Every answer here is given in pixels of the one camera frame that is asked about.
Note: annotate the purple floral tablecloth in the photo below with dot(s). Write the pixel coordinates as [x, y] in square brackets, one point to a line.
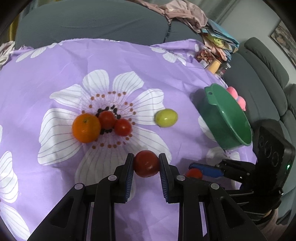
[72, 111]

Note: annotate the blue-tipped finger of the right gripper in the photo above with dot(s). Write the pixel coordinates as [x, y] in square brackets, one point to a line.
[207, 170]

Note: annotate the stack of folded cloths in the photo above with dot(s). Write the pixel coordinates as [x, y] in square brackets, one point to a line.
[219, 41]

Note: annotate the orange tangerine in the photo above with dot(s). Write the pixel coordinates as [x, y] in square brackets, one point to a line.
[86, 128]

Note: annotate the white cloth pile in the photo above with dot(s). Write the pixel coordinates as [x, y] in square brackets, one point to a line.
[5, 51]

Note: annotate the pink crumpled cloth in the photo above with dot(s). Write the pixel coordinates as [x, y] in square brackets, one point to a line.
[184, 11]

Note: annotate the framed wall picture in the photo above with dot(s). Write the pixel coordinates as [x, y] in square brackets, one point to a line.
[283, 38]

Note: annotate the pink plush toy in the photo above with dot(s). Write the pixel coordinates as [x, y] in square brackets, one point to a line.
[240, 100]

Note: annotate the red cherry tomato with stem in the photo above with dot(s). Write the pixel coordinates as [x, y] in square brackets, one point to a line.
[194, 173]

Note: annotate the yellow bottle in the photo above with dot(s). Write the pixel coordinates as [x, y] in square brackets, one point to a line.
[214, 66]

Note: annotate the grey sofa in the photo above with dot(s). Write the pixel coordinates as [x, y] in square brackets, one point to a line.
[111, 20]

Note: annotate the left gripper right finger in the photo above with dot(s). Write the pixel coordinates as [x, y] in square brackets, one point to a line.
[206, 211]

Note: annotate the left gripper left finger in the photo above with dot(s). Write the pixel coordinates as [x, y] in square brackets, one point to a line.
[87, 212]

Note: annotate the green plastic bowl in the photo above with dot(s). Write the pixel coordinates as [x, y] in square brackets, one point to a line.
[224, 118]

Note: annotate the dried fruit snack bag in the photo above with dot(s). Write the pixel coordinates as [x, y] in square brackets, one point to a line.
[204, 57]

